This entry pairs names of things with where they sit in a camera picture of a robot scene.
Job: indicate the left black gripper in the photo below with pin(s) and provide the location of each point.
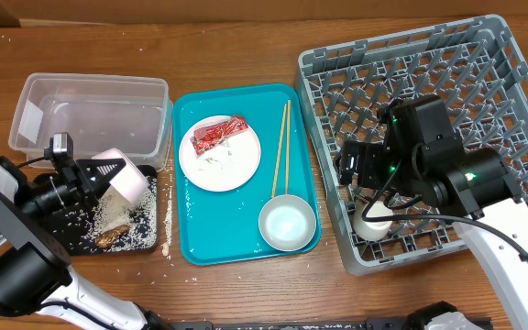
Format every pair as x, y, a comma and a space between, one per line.
86, 170

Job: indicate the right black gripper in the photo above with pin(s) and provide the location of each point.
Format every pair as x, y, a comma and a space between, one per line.
368, 152

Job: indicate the pink bowl with rice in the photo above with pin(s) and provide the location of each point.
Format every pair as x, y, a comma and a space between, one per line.
129, 182

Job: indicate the white paper cup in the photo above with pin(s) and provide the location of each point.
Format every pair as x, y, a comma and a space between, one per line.
371, 231

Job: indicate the red foil wrapper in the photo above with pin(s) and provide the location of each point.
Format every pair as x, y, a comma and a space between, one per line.
209, 137

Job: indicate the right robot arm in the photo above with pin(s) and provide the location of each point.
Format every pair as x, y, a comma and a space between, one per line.
423, 158

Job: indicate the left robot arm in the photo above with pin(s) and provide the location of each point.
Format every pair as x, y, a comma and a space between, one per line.
36, 273

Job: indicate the grey dishwasher rack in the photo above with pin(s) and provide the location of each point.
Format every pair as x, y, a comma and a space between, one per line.
475, 65

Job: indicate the spilled white rice pile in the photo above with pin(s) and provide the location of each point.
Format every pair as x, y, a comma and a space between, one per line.
114, 211

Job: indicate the black plastic tray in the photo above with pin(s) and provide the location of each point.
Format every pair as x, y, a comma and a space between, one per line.
70, 225

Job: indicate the clear plastic storage bin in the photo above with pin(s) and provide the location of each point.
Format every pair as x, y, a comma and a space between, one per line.
100, 112

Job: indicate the brown food scrap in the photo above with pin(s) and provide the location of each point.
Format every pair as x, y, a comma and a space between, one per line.
108, 238

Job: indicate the right wooden chopstick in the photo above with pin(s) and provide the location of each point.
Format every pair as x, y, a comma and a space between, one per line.
288, 145

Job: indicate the wooden chopstick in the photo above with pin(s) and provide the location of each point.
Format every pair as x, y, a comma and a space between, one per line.
279, 149
288, 145

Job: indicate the left wooden chopstick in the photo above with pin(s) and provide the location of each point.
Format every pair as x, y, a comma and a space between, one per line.
279, 149

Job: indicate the grey round bowl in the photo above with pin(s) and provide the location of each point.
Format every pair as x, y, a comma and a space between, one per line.
287, 223

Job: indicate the teal serving tray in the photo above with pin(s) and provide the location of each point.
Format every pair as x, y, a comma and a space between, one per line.
223, 227

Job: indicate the white round plate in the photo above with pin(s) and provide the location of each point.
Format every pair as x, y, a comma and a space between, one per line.
224, 167

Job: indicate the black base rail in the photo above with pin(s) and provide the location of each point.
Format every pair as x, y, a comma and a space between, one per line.
439, 315

